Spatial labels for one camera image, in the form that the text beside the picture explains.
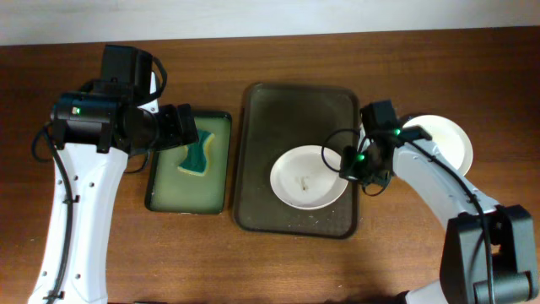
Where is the green tray with soapy water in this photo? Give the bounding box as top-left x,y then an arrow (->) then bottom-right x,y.
144,111 -> 232,214

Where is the brown plastic serving tray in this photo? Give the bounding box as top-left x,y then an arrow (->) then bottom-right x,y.
233,84 -> 359,239

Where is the white plate top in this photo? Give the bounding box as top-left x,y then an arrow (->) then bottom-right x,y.
269,145 -> 348,210

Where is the white plate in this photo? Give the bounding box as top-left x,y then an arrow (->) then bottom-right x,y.
403,115 -> 473,176
269,145 -> 348,210

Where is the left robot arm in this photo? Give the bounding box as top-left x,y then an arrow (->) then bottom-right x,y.
29,45 -> 198,303

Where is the green and yellow sponge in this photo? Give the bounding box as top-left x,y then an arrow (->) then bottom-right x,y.
178,129 -> 215,176

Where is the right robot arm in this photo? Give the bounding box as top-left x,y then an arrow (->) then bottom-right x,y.
338,100 -> 539,304

